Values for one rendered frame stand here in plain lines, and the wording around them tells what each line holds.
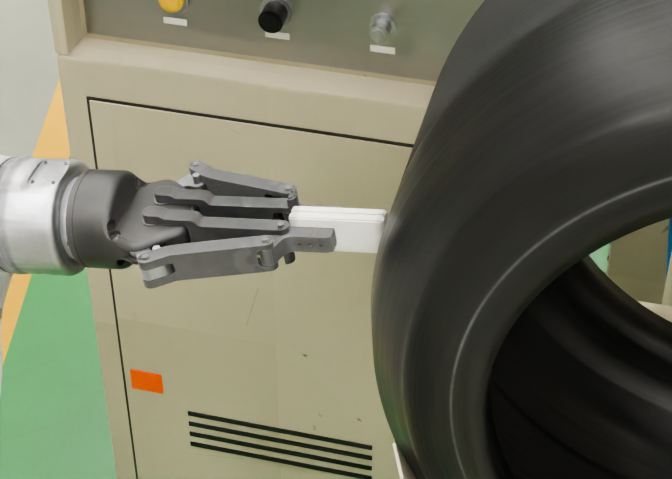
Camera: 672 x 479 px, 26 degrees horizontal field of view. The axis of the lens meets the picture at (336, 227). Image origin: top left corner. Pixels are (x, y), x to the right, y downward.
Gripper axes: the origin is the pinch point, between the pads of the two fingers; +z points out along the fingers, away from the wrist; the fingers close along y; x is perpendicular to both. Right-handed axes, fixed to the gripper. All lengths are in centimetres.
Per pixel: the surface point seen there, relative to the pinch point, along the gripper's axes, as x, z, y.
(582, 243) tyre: -10.1, 19.3, -12.9
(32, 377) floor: 108, -95, 88
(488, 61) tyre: -15.3, 12.3, -1.6
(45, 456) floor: 110, -86, 71
